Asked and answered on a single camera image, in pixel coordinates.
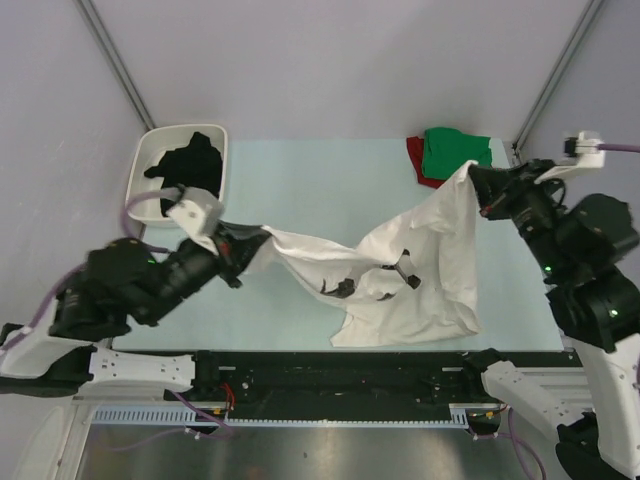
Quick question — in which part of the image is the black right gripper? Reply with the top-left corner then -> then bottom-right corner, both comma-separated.
469,158 -> 572,280

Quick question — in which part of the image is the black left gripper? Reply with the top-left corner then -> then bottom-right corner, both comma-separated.
142,220 -> 276,326

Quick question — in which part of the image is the white t-shirt with robot print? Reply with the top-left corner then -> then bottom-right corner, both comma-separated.
249,161 -> 481,348

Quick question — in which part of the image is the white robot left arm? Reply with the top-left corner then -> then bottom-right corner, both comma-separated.
1,222 -> 271,400

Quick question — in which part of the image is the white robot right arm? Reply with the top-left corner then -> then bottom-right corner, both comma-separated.
461,160 -> 639,479

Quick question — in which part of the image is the green folded t-shirt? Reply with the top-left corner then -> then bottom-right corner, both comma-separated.
421,127 -> 493,180

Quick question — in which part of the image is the black t-shirt in bin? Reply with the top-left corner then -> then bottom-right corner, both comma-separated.
144,132 -> 224,198

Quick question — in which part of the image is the red folded t-shirt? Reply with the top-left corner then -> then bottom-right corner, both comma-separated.
406,136 -> 445,189

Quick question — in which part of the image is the white plastic bin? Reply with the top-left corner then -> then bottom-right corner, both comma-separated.
125,124 -> 228,202

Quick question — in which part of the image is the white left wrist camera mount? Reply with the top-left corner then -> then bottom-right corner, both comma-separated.
168,187 -> 224,254

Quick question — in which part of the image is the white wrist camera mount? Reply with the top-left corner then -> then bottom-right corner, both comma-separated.
535,131 -> 605,184
168,187 -> 224,254

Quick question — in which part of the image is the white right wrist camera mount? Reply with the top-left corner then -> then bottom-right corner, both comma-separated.
535,131 -> 605,184

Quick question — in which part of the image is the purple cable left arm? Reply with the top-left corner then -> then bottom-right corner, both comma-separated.
0,184 -> 236,451

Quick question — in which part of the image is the right aluminium corner post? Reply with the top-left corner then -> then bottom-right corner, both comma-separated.
511,0 -> 608,155

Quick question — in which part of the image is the aluminium corner post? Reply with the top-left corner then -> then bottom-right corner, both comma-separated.
73,0 -> 156,131
511,0 -> 608,155

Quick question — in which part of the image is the white slotted cable duct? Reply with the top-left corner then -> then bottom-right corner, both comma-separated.
92,403 -> 474,431

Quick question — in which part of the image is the left aluminium corner post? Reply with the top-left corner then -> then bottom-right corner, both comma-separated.
73,0 -> 156,131

